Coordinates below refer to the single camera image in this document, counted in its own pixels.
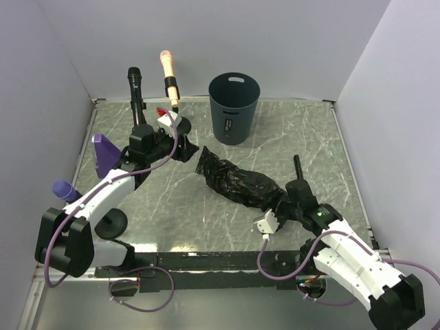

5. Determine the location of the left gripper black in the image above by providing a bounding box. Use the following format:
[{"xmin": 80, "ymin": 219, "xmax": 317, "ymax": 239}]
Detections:
[{"xmin": 146, "ymin": 127, "xmax": 199, "ymax": 164}]

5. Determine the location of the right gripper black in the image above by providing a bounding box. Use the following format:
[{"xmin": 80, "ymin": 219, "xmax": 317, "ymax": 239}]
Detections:
[{"xmin": 261, "ymin": 188, "xmax": 302, "ymax": 232}]

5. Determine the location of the black plastic trash bag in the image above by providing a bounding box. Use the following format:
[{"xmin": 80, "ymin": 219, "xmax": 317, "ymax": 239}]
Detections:
[{"xmin": 195, "ymin": 147, "xmax": 288, "ymax": 212}]

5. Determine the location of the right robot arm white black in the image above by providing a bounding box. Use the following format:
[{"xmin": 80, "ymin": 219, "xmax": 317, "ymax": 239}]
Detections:
[{"xmin": 285, "ymin": 179, "xmax": 426, "ymax": 329}]

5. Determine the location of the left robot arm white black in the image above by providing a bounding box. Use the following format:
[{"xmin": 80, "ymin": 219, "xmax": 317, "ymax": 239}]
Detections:
[{"xmin": 35, "ymin": 118, "xmax": 199, "ymax": 281}]

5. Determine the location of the dark blue trash bin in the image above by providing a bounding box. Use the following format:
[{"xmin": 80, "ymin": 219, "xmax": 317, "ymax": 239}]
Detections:
[{"xmin": 208, "ymin": 72, "xmax": 261, "ymax": 145}]

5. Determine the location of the black stand of pink microphone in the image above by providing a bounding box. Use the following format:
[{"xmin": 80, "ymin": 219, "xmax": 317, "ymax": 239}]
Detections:
[{"xmin": 164, "ymin": 76, "xmax": 191, "ymax": 134}]

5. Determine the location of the black bar on table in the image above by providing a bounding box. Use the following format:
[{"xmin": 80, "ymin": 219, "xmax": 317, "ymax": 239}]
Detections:
[{"xmin": 294, "ymin": 154, "xmax": 303, "ymax": 179}]

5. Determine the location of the purple wedge shaped box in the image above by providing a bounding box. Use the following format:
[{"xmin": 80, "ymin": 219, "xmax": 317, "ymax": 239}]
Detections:
[{"xmin": 91, "ymin": 133, "xmax": 121, "ymax": 179}]

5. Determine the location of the pink beige microphone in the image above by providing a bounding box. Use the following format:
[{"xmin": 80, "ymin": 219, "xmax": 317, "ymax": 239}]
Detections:
[{"xmin": 159, "ymin": 50, "xmax": 180, "ymax": 109}]

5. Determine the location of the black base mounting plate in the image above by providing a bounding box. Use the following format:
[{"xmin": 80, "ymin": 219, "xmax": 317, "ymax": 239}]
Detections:
[{"xmin": 94, "ymin": 251, "xmax": 318, "ymax": 293}]

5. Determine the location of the purple microphone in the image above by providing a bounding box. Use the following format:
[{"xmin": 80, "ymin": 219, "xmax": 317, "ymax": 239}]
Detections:
[{"xmin": 52, "ymin": 180, "xmax": 82, "ymax": 204}]

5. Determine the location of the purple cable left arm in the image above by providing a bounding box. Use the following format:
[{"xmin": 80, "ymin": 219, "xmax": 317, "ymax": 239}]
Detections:
[{"xmin": 43, "ymin": 108, "xmax": 179, "ymax": 288}]

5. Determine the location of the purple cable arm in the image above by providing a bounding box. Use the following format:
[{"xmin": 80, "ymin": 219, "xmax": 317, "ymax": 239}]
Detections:
[
  {"xmin": 257, "ymin": 230, "xmax": 440, "ymax": 286},
  {"xmin": 43, "ymin": 108, "xmax": 179, "ymax": 288}
]

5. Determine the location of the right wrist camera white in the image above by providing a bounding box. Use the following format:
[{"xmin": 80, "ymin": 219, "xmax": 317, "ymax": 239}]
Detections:
[{"xmin": 253, "ymin": 209, "xmax": 279, "ymax": 234}]

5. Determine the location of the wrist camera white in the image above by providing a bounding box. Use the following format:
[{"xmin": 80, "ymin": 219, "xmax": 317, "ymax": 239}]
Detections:
[
  {"xmin": 156, "ymin": 107, "xmax": 182, "ymax": 136},
  {"xmin": 253, "ymin": 209, "xmax": 279, "ymax": 234}
]

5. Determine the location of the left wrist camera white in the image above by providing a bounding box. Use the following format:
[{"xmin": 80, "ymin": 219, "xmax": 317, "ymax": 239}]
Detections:
[{"xmin": 156, "ymin": 107, "xmax": 182, "ymax": 136}]

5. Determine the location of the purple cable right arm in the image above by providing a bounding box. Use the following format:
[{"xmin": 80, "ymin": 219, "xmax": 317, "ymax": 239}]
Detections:
[{"xmin": 257, "ymin": 230, "xmax": 440, "ymax": 286}]

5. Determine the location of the black microphone orange ring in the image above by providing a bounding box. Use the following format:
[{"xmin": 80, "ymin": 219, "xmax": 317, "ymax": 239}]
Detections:
[{"xmin": 127, "ymin": 67, "xmax": 144, "ymax": 125}]

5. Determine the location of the aluminium front rail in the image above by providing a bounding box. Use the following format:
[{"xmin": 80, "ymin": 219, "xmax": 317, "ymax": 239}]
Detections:
[{"xmin": 32, "ymin": 247, "xmax": 393, "ymax": 283}]

